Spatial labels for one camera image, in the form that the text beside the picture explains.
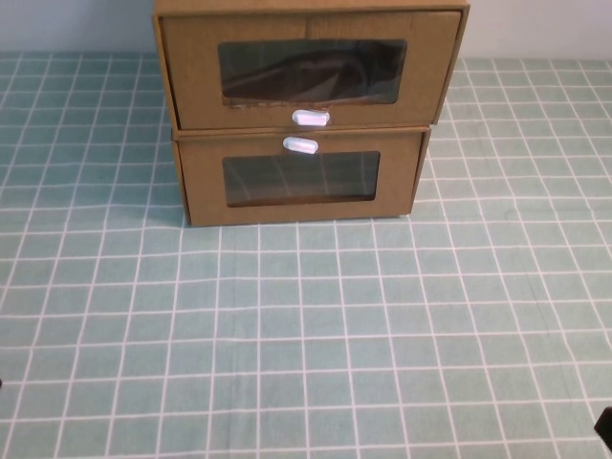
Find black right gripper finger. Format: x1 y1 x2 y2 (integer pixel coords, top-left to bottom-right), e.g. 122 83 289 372
594 404 612 438

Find cardboard drawer with window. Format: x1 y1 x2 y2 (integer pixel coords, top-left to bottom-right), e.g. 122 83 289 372
159 9 463 131
176 132 426 227

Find cardboard shoe box shell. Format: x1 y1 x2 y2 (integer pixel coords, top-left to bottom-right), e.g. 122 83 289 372
152 0 473 134
170 123 434 229

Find teal blue surface edge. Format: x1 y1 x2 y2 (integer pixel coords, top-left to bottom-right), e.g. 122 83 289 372
0 50 612 459

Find white plastic drawer handle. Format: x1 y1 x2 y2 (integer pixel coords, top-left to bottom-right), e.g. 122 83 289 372
291 108 332 128
281 135 318 156

